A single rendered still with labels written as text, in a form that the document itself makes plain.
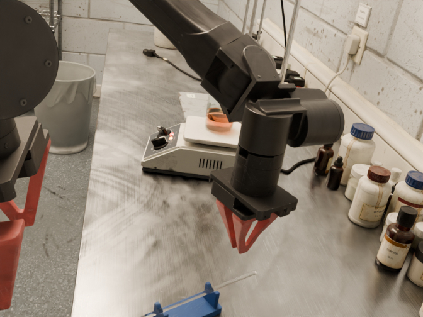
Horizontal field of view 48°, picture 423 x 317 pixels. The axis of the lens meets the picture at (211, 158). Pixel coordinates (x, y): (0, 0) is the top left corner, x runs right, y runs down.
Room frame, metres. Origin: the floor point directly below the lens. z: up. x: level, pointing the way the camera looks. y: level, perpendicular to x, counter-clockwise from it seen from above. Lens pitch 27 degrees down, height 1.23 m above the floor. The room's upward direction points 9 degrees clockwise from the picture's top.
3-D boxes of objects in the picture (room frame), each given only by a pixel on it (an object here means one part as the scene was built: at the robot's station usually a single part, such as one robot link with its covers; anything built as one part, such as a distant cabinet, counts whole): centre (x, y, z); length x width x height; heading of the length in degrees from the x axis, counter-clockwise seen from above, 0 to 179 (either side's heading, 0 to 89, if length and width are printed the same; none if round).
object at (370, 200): (0.79, -0.31, 0.80); 0.06 x 0.06 x 0.11
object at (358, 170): (0.87, -0.31, 0.78); 0.06 x 0.06 x 0.07
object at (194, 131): (0.91, 0.00, 0.83); 0.12 x 0.12 x 0.01; 3
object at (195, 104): (1.27, -0.04, 0.76); 0.30 x 0.20 x 0.01; 103
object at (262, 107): (0.52, -0.06, 1.02); 0.07 x 0.06 x 0.07; 122
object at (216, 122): (0.92, -0.01, 0.88); 0.07 x 0.06 x 0.08; 109
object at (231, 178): (0.52, -0.06, 0.96); 0.10 x 0.07 x 0.07; 40
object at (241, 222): (0.53, -0.05, 0.88); 0.07 x 0.07 x 0.09; 40
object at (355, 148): (0.95, -0.31, 0.81); 0.07 x 0.07 x 0.13
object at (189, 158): (0.91, 0.03, 0.79); 0.22 x 0.13 x 0.08; 93
